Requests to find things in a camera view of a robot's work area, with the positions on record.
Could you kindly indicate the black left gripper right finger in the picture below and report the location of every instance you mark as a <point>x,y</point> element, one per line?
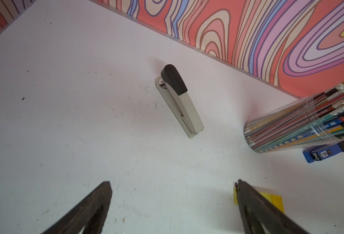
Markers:
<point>260,216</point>

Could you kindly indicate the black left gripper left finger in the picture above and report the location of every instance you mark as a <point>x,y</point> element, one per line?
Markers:
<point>88,216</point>

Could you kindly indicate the yellow block horizontal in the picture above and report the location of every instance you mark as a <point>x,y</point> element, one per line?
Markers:
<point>271,196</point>

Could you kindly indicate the blue stapler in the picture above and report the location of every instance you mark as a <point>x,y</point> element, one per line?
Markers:
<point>323,152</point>

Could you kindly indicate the clear cup of pencils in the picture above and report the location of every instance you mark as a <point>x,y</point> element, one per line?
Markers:
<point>311,121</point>

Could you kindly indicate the grey stapler black handle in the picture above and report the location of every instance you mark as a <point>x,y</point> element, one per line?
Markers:
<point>175,93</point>

